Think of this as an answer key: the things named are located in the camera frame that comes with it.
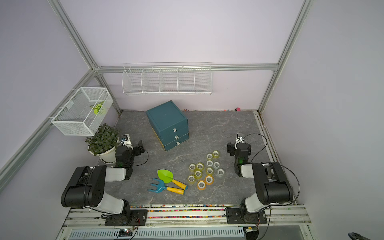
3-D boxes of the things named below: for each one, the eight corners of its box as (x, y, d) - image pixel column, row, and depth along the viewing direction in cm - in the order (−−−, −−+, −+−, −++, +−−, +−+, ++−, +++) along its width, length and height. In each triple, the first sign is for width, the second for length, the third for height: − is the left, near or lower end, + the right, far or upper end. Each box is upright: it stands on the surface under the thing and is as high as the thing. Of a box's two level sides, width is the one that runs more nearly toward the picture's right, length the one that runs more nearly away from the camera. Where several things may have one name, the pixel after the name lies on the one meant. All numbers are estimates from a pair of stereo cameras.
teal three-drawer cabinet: (166, 156, 98) (159, 136, 80) (153, 132, 110) (144, 110, 93) (191, 142, 105) (190, 121, 87) (176, 121, 117) (172, 99, 100)
